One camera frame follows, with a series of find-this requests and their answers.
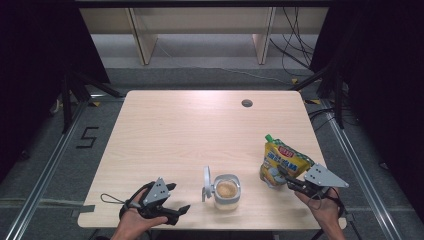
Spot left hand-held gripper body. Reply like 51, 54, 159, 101
137, 176, 172, 220

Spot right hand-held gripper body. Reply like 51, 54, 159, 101
294, 162, 350, 200

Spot yellow seasoning pouch green cap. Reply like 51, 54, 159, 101
259, 133, 315, 190

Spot white lidded seasoning jar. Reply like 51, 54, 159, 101
201, 165, 242, 211

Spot person's right hand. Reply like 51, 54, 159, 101
294, 186, 343, 231

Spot person's left hand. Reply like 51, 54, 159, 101
110, 188, 169, 240

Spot grey tape strip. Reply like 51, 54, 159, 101
71, 204, 96, 218

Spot black metal stand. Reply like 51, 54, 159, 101
289, 62, 346, 130
59, 69, 125, 135

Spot black curtain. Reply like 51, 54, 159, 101
309, 0, 424, 214
0, 0, 111, 183

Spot light wooden shelf unit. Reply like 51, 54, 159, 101
78, 6, 329, 66

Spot black right gripper strap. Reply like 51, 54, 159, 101
308, 193, 346, 220

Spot silver metal floor rail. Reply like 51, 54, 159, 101
319, 99, 402, 240
4, 99, 88, 240

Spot thin grey lanyard loop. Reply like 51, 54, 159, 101
100, 193, 127, 205

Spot black floor cables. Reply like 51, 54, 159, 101
307, 107, 336, 132

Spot black cable bundle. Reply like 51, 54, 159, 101
269, 6, 316, 78

